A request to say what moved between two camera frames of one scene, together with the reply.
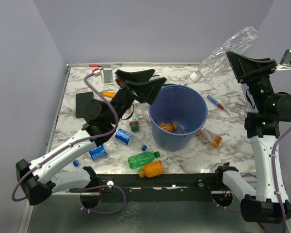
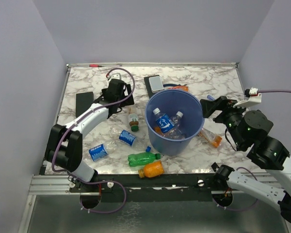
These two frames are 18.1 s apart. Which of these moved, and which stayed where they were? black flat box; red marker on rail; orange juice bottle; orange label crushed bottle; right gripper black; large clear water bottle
Moved: right gripper black; large clear water bottle
Stayed: orange juice bottle; orange label crushed bottle; black flat box; red marker on rail
